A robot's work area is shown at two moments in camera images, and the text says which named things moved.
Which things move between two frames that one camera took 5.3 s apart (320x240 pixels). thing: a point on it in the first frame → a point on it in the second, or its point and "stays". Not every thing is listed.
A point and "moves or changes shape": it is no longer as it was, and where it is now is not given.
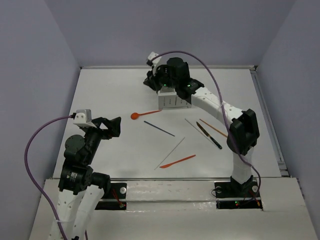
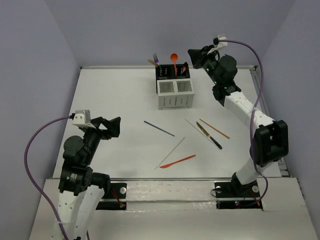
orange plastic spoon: [134, 116] moves or changes shape
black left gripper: [100, 128] stays
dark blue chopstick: [159, 127] stays
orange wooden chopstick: [214, 128] stays
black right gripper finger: [150, 81] → [198, 57]
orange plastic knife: [169, 165] stays
